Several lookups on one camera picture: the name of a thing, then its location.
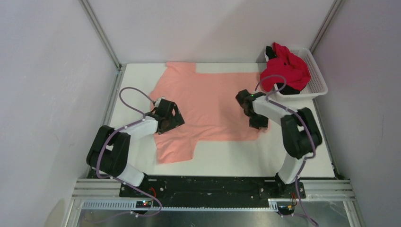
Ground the salmon pink t-shirt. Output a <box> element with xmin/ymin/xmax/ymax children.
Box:
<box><xmin>149</xmin><ymin>62</ymin><xmax>261</xmax><ymax>164</ymax></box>

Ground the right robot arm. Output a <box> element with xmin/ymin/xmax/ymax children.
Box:
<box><xmin>235</xmin><ymin>89</ymin><xmax>323</xmax><ymax>198</ymax></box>

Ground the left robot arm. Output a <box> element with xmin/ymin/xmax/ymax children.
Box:
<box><xmin>86</xmin><ymin>98</ymin><xmax>184</xmax><ymax>197</ymax></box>

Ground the black t-shirt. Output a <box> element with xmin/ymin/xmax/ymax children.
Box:
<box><xmin>265</xmin><ymin>45</ymin><xmax>301</xmax><ymax>95</ymax></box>

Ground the red t-shirt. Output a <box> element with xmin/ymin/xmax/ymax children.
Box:
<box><xmin>260</xmin><ymin>42</ymin><xmax>312</xmax><ymax>93</ymax></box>

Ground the white plastic basket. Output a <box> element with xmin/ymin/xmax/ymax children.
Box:
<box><xmin>275</xmin><ymin>46</ymin><xmax>328</xmax><ymax>102</ymax></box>

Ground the left controller board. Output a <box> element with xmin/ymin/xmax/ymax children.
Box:
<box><xmin>135</xmin><ymin>200</ymin><xmax>153</xmax><ymax>209</ymax></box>

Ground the controller board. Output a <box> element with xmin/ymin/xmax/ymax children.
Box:
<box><xmin>135</xmin><ymin>200</ymin><xmax>153</xmax><ymax>209</ymax></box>
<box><xmin>277</xmin><ymin>205</ymin><xmax>295</xmax><ymax>216</ymax></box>

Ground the right controller board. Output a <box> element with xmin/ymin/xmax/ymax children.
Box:
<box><xmin>277</xmin><ymin>205</ymin><xmax>295</xmax><ymax>216</ymax></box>

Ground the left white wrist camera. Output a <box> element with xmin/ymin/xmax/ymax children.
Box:
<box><xmin>154</xmin><ymin>97</ymin><xmax>164</xmax><ymax>108</ymax></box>

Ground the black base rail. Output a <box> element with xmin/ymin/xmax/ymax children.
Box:
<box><xmin>119</xmin><ymin>175</ymin><xmax>306</xmax><ymax>209</ymax></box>

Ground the left aluminium frame post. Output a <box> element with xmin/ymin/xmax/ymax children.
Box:
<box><xmin>79</xmin><ymin>0</ymin><xmax>122</xmax><ymax>70</ymax></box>

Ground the aluminium frame post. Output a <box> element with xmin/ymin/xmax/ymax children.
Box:
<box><xmin>309</xmin><ymin>0</ymin><xmax>345</xmax><ymax>53</ymax></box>
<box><xmin>79</xmin><ymin>0</ymin><xmax>122</xmax><ymax>70</ymax></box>

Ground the right aluminium frame post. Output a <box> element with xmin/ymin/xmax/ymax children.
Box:
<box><xmin>309</xmin><ymin>0</ymin><xmax>345</xmax><ymax>53</ymax></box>

